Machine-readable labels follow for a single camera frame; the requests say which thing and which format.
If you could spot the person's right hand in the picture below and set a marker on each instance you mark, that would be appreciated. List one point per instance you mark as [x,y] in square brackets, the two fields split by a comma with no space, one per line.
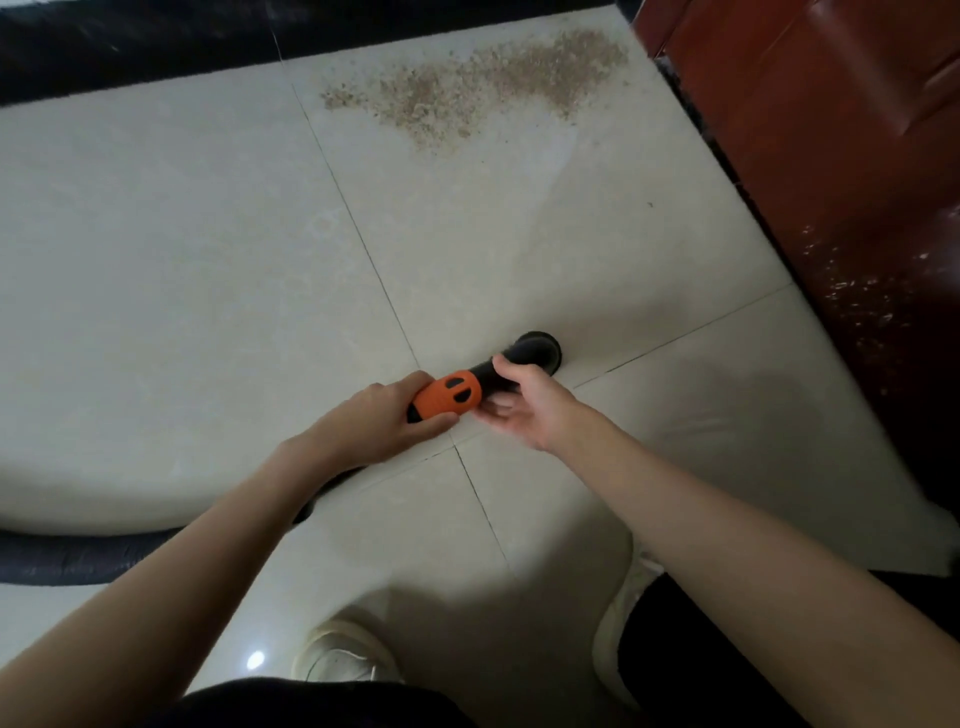
[537,405]

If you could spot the grey shoe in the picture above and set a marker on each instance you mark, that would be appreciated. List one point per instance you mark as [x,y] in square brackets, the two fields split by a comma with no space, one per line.
[345,653]
[618,623]

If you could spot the tiled floor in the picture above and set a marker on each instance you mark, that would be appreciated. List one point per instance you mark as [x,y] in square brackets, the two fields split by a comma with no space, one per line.
[180,300]

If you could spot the person's black trousers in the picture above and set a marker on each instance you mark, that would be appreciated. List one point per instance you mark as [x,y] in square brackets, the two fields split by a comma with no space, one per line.
[720,660]

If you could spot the dark red wooden panel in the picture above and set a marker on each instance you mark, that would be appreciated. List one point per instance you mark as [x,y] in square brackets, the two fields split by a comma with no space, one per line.
[840,195]

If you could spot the person's left forearm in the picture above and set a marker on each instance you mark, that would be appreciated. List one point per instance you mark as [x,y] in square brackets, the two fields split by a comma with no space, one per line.
[135,615]

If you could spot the person's left hand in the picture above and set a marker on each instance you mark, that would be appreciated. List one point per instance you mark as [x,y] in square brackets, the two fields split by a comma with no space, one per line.
[368,428]

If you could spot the brown sawdust dirt patch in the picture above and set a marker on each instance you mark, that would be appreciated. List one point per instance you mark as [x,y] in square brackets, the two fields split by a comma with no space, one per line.
[480,83]

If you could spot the person's right forearm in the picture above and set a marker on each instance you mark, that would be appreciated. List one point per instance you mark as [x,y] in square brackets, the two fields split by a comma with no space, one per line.
[780,585]

